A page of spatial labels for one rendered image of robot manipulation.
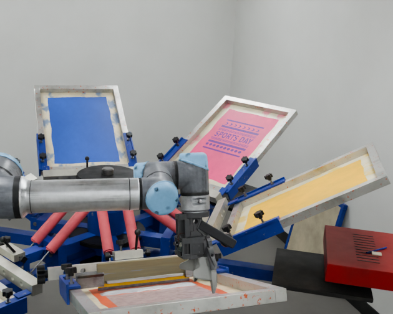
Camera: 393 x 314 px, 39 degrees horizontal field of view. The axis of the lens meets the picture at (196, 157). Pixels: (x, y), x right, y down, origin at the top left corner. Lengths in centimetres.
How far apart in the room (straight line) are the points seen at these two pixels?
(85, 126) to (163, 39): 259
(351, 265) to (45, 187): 166
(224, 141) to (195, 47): 286
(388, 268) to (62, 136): 218
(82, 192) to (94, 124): 257
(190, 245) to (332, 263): 126
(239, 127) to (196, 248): 227
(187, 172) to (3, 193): 45
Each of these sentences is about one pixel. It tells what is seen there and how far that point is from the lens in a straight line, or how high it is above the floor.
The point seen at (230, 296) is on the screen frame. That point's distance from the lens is 164.
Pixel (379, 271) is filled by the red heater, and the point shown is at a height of 110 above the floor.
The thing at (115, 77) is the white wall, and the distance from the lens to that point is 612.
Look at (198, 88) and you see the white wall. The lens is 638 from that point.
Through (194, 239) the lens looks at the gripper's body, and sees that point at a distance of 142.
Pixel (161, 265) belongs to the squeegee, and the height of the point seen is 121.
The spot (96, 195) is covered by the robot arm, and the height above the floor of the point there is 177.
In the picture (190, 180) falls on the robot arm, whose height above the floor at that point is 176.
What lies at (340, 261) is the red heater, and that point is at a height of 110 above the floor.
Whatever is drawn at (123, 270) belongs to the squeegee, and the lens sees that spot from 214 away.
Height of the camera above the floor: 221
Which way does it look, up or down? 16 degrees down
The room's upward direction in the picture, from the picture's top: 3 degrees clockwise
